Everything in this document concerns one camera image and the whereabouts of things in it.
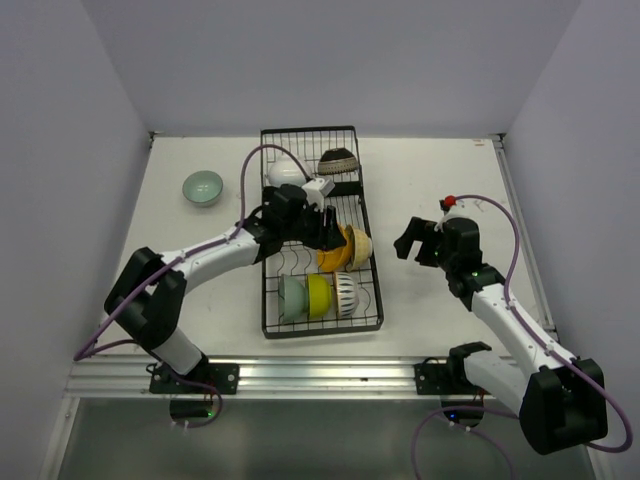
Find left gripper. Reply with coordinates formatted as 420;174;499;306
281;200;346;251

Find orange yellow bowl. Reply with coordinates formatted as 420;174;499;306
316;225;353;273

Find white bowl yellow sun dots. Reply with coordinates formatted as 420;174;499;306
346;224;373;272

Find pale green celadon bowl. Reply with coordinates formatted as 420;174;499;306
182;170;224;207

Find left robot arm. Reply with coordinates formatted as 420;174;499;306
104;178;346;393

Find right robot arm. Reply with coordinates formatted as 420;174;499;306
393;216;608;455

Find white black striped bowl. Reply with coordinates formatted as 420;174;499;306
333;272;359;318

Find lime yellow bowl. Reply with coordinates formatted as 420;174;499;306
306;274;332;319

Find dark patterned bowl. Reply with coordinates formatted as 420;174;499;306
317;147;359;175

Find white ceramic bowl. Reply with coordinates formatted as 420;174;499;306
266;155;308;187

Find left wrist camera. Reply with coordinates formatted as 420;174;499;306
302;177;335;210

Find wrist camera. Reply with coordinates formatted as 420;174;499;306
302;177;335;210
439;195;472;221

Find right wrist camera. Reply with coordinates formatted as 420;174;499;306
439;195;472;221

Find black wire dish rack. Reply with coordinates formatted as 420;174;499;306
260;126;384;340

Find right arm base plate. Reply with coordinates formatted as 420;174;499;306
413;357;479;396

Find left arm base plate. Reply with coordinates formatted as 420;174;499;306
146;362;240;395

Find aluminium mounting rail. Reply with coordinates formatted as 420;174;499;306
64;355;421;400

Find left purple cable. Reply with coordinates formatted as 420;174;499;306
72;143;314;429

